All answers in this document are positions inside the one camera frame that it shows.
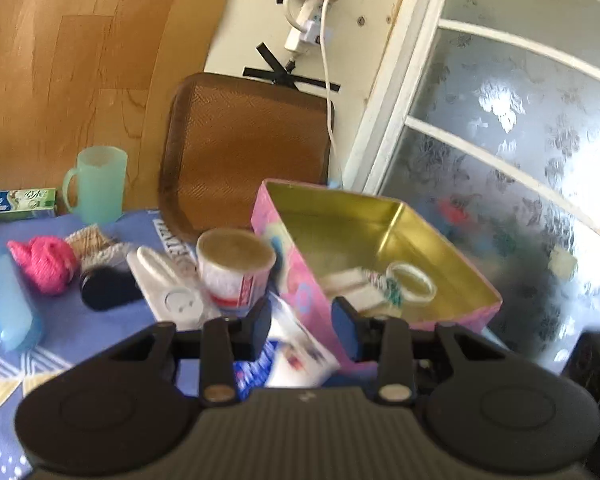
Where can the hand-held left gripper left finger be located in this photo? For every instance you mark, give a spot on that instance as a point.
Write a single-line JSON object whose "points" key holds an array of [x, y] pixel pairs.
{"points": [[257, 330]]}

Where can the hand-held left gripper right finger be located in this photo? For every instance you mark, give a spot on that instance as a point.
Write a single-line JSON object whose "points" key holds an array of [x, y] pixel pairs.
{"points": [[344, 330]]}

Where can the green printed tissue pack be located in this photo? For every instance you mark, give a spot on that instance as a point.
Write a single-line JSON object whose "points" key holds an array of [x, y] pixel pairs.
{"points": [[350, 285]]}

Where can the white plastic packet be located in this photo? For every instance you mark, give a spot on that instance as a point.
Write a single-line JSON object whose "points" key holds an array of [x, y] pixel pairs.
{"points": [[300, 355]]}

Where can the white rabbit-shaped gadget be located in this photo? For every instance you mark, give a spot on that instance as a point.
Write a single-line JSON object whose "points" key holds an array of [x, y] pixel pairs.
{"points": [[175, 300]]}

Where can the pink tin box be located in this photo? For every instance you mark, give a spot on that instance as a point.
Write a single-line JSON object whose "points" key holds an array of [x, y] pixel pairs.
{"points": [[370, 230]]}

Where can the pink yarn ball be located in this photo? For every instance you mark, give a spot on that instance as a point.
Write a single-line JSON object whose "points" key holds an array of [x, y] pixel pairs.
{"points": [[45, 265]]}

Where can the blue plastic case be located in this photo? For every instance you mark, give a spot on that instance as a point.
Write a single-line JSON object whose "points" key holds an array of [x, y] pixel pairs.
{"points": [[7, 305]]}

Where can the paper cup with red label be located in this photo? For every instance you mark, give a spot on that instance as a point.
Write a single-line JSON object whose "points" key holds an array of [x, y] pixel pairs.
{"points": [[230, 280]]}

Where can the white tape roll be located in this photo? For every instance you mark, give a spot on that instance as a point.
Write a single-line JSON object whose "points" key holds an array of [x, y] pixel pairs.
{"points": [[391, 280]]}

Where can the black oval object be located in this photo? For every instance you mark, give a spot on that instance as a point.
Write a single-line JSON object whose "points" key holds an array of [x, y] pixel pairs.
{"points": [[107, 290]]}

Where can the blue printed tablecloth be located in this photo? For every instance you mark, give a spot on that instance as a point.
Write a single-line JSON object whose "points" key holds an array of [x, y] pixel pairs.
{"points": [[80, 340]]}

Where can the brown woven chair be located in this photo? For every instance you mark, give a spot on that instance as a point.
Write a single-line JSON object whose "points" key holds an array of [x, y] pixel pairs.
{"points": [[245, 145]]}

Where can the tan woven scrubber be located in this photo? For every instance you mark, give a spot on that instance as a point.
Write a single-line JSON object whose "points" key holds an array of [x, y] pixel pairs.
{"points": [[87, 240]]}

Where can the green translucent mug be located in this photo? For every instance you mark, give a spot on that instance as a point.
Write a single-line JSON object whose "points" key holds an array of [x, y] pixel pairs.
{"points": [[100, 185]]}

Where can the frosted glass door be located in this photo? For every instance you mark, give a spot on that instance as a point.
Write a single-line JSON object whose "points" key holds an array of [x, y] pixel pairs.
{"points": [[505, 135]]}

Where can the green toothpaste box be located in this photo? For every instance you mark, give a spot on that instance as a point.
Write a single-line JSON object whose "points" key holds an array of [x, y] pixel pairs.
{"points": [[15, 205]]}

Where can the white power strip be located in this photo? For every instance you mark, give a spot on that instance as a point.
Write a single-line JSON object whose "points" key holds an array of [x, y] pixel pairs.
{"points": [[317, 12]]}

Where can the white adapter with switch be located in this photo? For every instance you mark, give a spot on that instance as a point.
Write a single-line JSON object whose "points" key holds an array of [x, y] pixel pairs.
{"points": [[300, 40]]}

